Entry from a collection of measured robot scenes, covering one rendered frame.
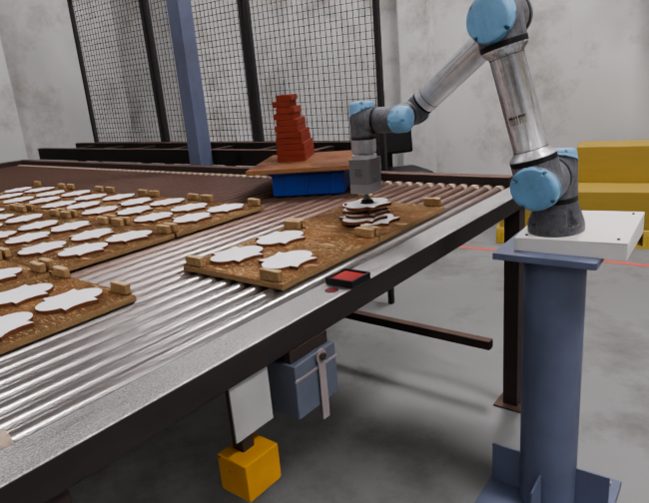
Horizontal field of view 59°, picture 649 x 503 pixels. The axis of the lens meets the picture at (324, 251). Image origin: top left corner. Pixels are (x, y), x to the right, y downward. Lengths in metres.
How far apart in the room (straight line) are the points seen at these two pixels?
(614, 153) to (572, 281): 3.36
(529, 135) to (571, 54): 4.17
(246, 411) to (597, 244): 0.99
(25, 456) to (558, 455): 1.50
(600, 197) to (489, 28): 3.33
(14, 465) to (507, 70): 1.27
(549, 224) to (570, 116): 4.05
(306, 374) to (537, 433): 0.94
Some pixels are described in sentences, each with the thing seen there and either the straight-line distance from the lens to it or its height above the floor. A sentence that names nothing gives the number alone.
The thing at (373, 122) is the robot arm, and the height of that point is 1.24.
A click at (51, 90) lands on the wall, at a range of 6.70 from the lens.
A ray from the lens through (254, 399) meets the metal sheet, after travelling 1.13.
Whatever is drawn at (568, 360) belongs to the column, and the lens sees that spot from 1.80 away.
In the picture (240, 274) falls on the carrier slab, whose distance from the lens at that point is 1.40.
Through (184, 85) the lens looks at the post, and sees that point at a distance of 3.52.
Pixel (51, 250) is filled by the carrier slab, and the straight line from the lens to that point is 1.93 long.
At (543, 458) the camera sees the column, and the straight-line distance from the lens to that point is 1.97.
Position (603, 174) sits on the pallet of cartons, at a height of 0.49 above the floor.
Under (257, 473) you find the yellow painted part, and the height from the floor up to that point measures 0.67.
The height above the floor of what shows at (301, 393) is 0.77.
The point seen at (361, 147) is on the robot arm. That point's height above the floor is 1.17.
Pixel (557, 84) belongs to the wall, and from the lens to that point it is 5.69.
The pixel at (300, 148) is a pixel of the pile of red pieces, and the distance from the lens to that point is 2.53.
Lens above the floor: 1.37
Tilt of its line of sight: 17 degrees down
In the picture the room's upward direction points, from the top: 5 degrees counter-clockwise
